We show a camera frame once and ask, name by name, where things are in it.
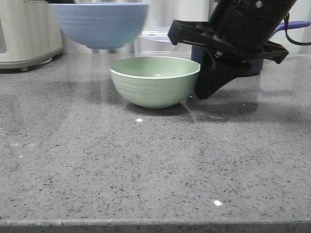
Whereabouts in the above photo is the green bowl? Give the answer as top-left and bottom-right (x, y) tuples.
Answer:
(110, 56), (200, 109)

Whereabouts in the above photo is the clear plastic food container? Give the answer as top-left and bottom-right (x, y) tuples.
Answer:
(134, 27), (191, 59)

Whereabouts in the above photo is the blue saucepan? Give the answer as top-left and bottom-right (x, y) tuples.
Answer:
(190, 21), (311, 76)

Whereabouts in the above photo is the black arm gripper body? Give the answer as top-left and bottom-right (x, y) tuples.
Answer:
(168, 0), (296, 64)

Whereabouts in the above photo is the blue bowl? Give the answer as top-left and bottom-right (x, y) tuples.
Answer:
(49, 2), (149, 50)

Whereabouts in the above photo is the cream toaster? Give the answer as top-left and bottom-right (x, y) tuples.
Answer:
(0, 0), (63, 71)

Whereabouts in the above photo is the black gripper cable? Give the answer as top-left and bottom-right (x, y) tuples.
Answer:
(284, 12), (311, 46)

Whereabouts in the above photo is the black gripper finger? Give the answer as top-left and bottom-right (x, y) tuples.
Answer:
(194, 50), (251, 100)

